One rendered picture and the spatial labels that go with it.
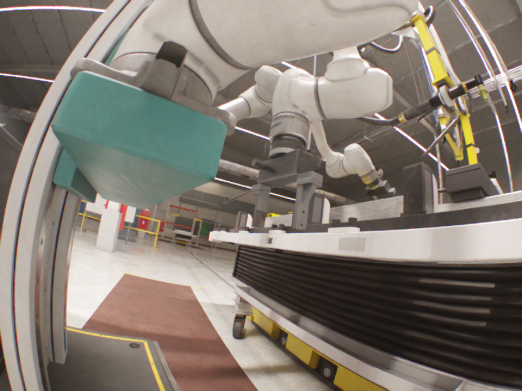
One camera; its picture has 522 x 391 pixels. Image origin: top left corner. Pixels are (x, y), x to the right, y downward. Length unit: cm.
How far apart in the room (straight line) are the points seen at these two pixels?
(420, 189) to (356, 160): 60
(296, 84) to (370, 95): 17
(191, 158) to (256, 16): 14
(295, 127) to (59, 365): 84
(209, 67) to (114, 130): 14
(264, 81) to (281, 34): 82
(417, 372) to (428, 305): 23
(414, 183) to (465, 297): 39
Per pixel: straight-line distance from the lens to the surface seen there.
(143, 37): 30
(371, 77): 51
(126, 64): 27
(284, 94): 55
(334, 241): 70
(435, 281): 83
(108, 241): 537
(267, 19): 23
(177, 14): 28
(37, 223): 38
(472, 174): 89
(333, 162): 123
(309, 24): 22
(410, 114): 111
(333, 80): 51
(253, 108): 110
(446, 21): 1143
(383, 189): 122
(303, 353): 161
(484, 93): 99
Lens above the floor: 76
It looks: 13 degrees up
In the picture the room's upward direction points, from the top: 10 degrees clockwise
